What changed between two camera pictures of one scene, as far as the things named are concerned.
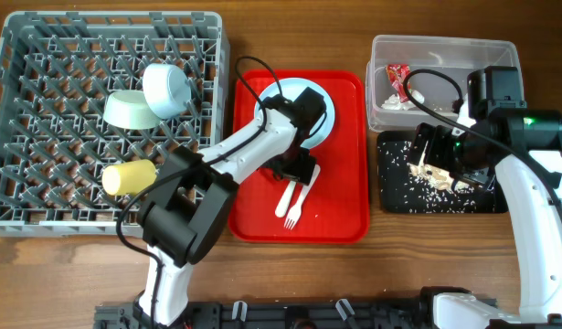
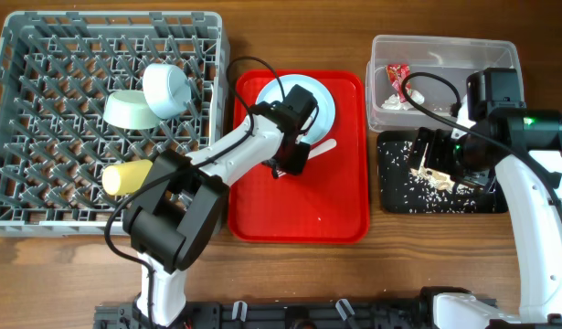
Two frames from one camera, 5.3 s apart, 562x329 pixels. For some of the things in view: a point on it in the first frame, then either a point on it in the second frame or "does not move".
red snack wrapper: [397, 73] does not move
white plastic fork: [295, 211] → [321, 149]
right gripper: [439, 135] does not move
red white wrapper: [394, 102] does not move
